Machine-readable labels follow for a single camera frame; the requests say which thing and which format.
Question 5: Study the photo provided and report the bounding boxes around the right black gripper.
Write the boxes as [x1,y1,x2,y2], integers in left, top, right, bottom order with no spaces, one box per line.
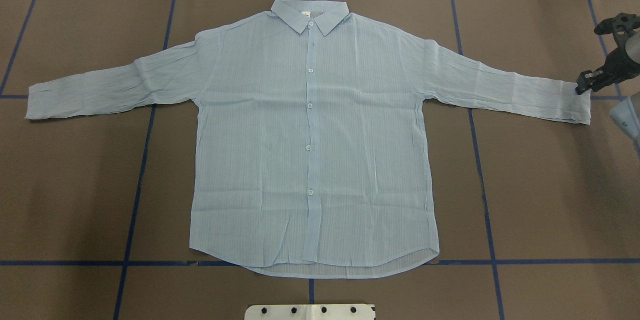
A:
[574,49,640,96]

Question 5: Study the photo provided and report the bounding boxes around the light blue button-up shirt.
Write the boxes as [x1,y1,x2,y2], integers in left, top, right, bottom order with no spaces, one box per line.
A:
[25,0,591,279]

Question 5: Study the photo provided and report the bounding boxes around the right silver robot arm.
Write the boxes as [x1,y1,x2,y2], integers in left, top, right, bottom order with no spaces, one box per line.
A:
[575,33,640,140]

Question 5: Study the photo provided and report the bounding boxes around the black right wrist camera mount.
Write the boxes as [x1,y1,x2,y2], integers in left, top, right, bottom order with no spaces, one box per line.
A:
[593,13,640,36]

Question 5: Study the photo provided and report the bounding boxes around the white pedestal column with base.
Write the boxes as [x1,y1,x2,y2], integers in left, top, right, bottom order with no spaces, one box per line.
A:
[244,303,377,319]

